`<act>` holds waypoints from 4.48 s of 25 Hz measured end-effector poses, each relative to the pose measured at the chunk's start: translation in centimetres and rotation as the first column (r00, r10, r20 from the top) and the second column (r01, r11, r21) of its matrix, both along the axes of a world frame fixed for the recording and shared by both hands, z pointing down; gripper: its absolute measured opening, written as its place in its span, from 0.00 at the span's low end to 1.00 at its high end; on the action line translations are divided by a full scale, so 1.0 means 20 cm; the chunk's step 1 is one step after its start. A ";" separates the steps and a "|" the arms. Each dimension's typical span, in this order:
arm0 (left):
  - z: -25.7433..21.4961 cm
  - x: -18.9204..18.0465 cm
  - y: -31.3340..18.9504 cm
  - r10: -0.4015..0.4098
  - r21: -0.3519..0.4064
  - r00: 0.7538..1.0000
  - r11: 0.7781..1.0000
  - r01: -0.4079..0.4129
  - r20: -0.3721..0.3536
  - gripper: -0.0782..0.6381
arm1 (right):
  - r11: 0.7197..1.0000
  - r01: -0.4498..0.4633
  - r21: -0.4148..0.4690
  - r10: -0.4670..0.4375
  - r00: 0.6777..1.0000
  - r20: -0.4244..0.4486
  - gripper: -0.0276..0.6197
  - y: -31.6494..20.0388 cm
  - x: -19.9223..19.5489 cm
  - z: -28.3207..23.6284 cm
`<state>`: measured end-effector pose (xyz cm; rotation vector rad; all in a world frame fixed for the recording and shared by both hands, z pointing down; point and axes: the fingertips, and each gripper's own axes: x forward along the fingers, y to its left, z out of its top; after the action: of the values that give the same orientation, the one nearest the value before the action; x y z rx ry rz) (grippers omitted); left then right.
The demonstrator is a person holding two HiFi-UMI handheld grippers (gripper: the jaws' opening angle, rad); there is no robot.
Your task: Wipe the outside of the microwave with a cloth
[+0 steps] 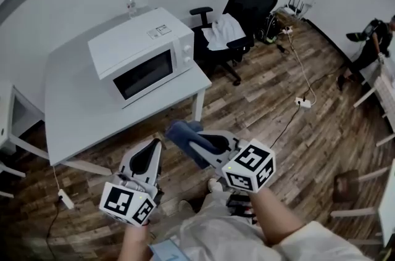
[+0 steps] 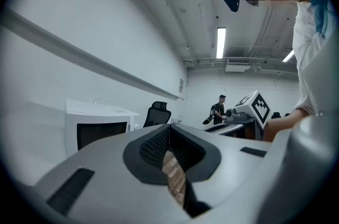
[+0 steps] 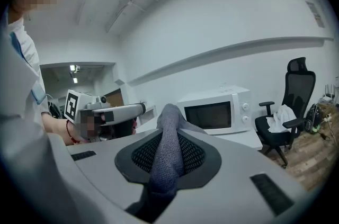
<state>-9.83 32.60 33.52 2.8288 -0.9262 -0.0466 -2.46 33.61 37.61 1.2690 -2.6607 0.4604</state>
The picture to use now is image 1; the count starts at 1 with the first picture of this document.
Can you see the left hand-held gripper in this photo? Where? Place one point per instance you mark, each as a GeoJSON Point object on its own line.
{"type": "Point", "coordinates": [123, 204]}

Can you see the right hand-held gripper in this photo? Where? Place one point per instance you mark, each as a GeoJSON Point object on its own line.
{"type": "Point", "coordinates": [250, 167]}

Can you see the dark blue cloth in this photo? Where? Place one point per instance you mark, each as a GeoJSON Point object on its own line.
{"type": "Point", "coordinates": [182, 136]}

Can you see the white microwave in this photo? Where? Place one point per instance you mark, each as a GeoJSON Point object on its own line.
{"type": "Point", "coordinates": [132, 37]}

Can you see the person's left forearm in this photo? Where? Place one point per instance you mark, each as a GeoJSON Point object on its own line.
{"type": "Point", "coordinates": [134, 241]}

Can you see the person's right forearm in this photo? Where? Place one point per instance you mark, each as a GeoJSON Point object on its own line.
{"type": "Point", "coordinates": [274, 216]}

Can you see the person's right white shoe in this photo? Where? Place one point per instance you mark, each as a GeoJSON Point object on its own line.
{"type": "Point", "coordinates": [215, 185]}

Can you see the person's white shoe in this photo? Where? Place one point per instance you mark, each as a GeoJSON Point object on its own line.
{"type": "Point", "coordinates": [215, 185]}
{"type": "Point", "coordinates": [185, 206]}

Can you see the person's left white shoe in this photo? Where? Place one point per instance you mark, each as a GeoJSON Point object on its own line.
{"type": "Point", "coordinates": [185, 206]}

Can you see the black battery pack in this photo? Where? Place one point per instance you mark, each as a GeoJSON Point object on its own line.
{"type": "Point", "coordinates": [240, 207]}

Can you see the white table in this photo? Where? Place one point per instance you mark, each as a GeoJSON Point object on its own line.
{"type": "Point", "coordinates": [77, 118]}

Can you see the teal-edged badge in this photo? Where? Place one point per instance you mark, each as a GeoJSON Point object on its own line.
{"type": "Point", "coordinates": [166, 250]}

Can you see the white garment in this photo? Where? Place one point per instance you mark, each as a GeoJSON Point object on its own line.
{"type": "Point", "coordinates": [225, 31]}

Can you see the black backpack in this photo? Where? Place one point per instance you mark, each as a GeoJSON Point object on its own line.
{"type": "Point", "coordinates": [268, 26]}

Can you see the brown wooden stool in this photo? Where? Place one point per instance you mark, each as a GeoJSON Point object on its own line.
{"type": "Point", "coordinates": [345, 185]}

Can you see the small white power strip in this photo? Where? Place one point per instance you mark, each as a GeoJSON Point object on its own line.
{"type": "Point", "coordinates": [287, 31]}

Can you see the white side desk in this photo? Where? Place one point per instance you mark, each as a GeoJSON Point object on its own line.
{"type": "Point", "coordinates": [4, 118]}

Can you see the black router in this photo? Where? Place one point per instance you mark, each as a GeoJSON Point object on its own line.
{"type": "Point", "coordinates": [296, 6]}

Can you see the clear plastic water bottle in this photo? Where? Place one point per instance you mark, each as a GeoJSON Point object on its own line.
{"type": "Point", "coordinates": [132, 6]}

